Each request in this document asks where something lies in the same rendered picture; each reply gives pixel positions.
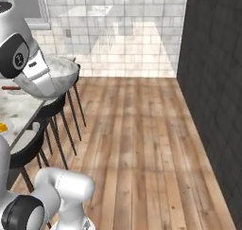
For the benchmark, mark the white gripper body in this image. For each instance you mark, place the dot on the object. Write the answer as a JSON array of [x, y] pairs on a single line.
[[44, 86]]

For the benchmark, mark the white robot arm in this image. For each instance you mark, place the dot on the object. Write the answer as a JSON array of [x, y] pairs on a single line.
[[70, 186]]

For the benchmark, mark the grey marbled bowl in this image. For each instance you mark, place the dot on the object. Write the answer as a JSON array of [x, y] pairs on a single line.
[[64, 74]]

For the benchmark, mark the white plate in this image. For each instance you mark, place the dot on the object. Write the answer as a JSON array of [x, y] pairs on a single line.
[[10, 128]]

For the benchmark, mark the yellow food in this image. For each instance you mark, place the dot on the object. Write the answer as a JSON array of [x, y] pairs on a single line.
[[3, 127]]

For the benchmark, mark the black bar stool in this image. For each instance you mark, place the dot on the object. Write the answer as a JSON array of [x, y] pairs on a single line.
[[77, 77], [28, 151], [52, 109]]

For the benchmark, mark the reddish brown stick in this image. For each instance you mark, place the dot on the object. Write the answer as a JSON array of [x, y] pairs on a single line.
[[11, 88]]

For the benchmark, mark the grey wall outlet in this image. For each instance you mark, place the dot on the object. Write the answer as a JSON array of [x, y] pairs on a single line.
[[68, 33]]

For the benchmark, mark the white window frame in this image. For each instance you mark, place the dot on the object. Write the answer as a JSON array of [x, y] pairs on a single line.
[[43, 6]]

